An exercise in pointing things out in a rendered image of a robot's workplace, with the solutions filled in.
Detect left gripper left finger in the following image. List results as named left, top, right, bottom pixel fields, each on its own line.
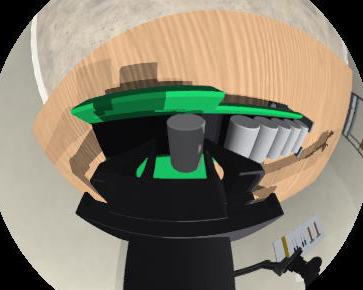
left=95, top=138, right=157, bottom=178

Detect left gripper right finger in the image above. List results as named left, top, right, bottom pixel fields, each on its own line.
left=203, top=138, right=265, bottom=197

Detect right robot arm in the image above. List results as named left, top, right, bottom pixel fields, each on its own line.
left=283, top=250, right=322, bottom=289

